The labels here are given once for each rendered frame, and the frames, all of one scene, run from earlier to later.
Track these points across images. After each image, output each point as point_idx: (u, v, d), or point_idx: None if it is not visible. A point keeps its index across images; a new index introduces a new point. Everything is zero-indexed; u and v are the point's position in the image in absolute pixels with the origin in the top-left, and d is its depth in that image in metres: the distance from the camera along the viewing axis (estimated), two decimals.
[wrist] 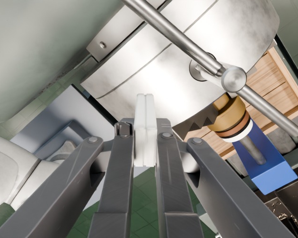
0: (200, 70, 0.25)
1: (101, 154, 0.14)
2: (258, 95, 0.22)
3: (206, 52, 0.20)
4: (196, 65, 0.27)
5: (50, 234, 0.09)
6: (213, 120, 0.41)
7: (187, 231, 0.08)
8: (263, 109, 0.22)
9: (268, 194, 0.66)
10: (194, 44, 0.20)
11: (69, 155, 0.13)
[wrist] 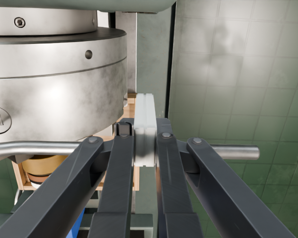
0: None
1: (101, 154, 0.14)
2: None
3: (0, 156, 0.20)
4: (0, 116, 0.25)
5: (50, 234, 0.09)
6: (20, 160, 0.39)
7: (187, 231, 0.08)
8: None
9: None
10: (16, 154, 0.20)
11: (69, 155, 0.13)
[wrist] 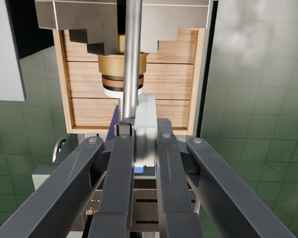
0: None
1: (101, 154, 0.14)
2: None
3: None
4: None
5: (50, 234, 0.09)
6: (107, 53, 0.35)
7: (187, 231, 0.08)
8: None
9: None
10: None
11: (69, 155, 0.13)
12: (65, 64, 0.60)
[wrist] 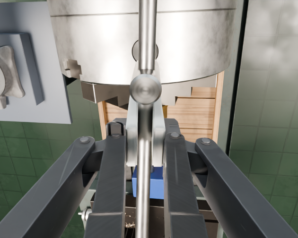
0: None
1: (93, 154, 0.14)
2: (141, 30, 0.16)
3: (138, 116, 0.18)
4: None
5: (44, 235, 0.09)
6: None
7: (191, 231, 0.08)
8: (151, 9, 0.15)
9: None
10: (139, 132, 0.19)
11: (61, 155, 0.12)
12: None
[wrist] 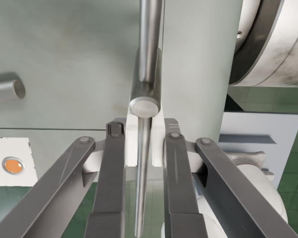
0: None
1: (93, 154, 0.14)
2: (141, 50, 0.14)
3: None
4: None
5: (44, 235, 0.09)
6: None
7: (191, 231, 0.08)
8: (153, 32, 0.13)
9: None
10: (139, 125, 0.20)
11: (61, 155, 0.12)
12: None
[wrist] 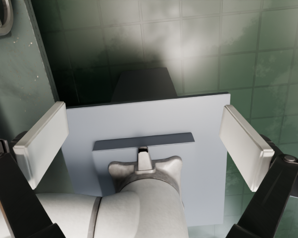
0: None
1: None
2: None
3: None
4: None
5: None
6: None
7: None
8: None
9: None
10: None
11: None
12: None
